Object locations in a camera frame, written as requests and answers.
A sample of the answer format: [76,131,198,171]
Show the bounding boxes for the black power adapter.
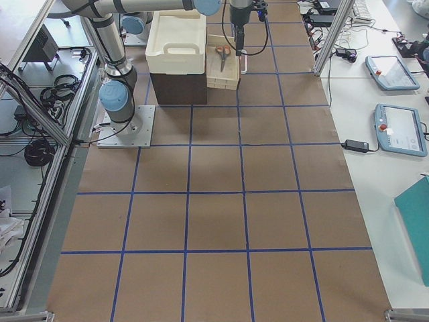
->
[341,140,369,153]

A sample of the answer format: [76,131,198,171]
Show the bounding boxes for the white plastic tray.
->
[145,9,206,74]

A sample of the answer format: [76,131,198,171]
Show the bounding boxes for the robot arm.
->
[63,1,221,135]
[221,0,269,56]

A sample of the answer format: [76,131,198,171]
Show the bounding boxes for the aluminium frame post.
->
[313,0,355,76]

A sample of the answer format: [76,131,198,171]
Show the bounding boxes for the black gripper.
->
[231,13,250,50]

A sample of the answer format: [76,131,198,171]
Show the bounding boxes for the orange handled scissors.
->
[215,45,231,72]

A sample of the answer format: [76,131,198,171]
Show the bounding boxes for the teach pendant near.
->
[373,104,428,157]

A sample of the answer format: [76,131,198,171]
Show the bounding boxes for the black corrugated cable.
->
[221,13,271,57]

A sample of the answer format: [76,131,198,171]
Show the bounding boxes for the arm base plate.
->
[96,105,156,148]
[124,32,149,46]

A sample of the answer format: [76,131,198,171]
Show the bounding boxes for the wooden drawer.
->
[206,34,241,91]

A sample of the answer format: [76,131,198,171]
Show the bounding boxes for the teach pendant far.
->
[365,56,420,91]

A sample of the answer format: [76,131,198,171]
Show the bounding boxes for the dark wooden cabinet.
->
[150,73,207,105]

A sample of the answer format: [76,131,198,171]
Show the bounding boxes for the white drawer handle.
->
[240,55,248,74]

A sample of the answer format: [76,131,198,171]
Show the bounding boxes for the teach pendant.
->
[373,104,428,157]
[365,56,420,91]

